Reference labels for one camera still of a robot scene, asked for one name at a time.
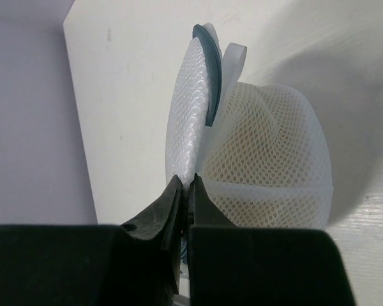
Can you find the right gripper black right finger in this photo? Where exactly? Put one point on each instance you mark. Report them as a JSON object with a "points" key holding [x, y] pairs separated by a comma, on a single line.
{"points": [[259, 266]]}

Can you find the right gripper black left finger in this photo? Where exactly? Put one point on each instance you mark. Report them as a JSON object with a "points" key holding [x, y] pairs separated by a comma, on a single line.
{"points": [[136, 263]]}

